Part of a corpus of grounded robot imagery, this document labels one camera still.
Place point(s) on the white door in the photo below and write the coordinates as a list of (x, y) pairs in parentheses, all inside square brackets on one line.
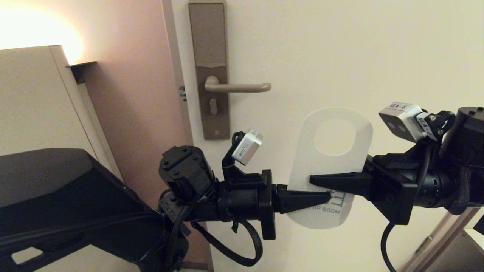
[(340, 56)]

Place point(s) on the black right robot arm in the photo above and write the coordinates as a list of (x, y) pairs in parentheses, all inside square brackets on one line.
[(450, 181)]

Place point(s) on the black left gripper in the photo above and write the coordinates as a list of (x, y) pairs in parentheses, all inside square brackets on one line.
[(245, 200)]

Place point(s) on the blue and white door hanger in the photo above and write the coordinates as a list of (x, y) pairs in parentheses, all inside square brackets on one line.
[(302, 158)]

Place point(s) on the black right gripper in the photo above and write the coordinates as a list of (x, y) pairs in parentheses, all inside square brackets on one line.
[(393, 185)]

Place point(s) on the bronze door lock plate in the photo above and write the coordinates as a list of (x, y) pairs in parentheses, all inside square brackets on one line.
[(210, 37)]

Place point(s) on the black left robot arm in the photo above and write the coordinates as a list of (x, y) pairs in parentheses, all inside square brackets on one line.
[(75, 204)]

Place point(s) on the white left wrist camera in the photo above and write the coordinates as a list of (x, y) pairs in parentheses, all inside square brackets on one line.
[(246, 147)]

